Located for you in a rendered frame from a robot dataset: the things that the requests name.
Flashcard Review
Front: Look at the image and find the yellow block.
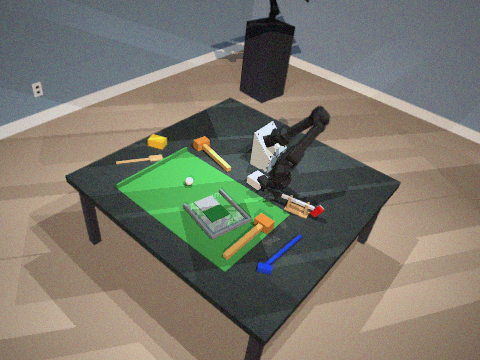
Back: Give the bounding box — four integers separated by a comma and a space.
148, 134, 167, 149

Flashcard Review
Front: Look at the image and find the wooden spoon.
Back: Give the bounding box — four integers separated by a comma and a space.
116, 155, 163, 164

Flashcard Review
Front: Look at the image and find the green flat mat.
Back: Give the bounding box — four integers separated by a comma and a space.
118, 151, 290, 272

